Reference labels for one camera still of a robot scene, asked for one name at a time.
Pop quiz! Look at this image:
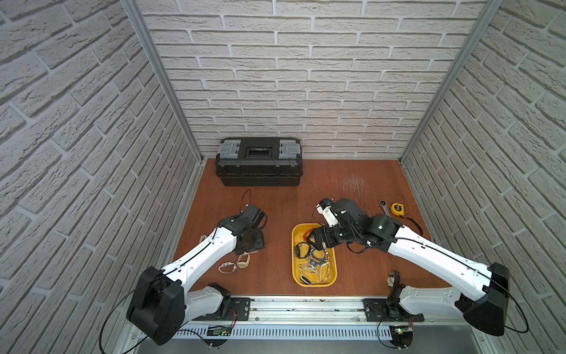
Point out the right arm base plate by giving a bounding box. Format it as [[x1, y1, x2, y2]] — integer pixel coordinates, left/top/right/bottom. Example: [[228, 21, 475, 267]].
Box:
[[362, 298, 425, 322]]

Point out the blue transparent watch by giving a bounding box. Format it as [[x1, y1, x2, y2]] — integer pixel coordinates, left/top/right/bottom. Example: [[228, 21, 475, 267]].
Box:
[[307, 249, 330, 267]]

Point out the silver ratchet wrench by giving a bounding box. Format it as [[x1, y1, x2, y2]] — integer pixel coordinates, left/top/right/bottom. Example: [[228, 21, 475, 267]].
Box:
[[379, 200, 391, 217]]

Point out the black digital watch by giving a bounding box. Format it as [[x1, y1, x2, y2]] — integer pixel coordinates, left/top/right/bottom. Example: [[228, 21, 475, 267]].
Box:
[[293, 242, 312, 260]]

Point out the small white digital watch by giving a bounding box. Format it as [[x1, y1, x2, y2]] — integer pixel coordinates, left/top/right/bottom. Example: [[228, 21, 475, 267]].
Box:
[[218, 262, 238, 274]]

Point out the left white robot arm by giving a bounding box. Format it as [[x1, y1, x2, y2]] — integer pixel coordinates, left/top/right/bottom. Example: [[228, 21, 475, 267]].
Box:
[[126, 204, 268, 345]]

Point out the patterned white band watch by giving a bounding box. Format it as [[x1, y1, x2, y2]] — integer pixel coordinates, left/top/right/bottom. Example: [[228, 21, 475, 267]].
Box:
[[299, 274, 313, 286]]

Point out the yellow tape measure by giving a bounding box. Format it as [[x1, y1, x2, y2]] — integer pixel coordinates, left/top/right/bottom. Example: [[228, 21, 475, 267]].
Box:
[[391, 203, 405, 218]]

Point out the brown leather strap watch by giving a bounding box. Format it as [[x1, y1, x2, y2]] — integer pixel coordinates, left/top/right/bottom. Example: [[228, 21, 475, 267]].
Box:
[[387, 271, 400, 289]]

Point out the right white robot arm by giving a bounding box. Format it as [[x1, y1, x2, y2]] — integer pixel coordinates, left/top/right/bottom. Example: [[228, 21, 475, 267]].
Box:
[[307, 199, 510, 336]]

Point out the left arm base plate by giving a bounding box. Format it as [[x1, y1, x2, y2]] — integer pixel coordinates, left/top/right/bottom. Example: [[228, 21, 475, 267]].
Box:
[[209, 296, 251, 322]]

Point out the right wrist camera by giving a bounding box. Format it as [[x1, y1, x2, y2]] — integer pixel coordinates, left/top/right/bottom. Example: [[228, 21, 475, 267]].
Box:
[[316, 199, 338, 227]]

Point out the black plastic toolbox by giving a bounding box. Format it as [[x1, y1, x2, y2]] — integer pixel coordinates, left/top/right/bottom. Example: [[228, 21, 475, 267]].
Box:
[[215, 137, 304, 187]]

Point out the yellow plastic storage tray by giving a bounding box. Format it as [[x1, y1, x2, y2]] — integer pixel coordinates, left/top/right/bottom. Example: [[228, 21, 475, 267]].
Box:
[[291, 224, 338, 288]]

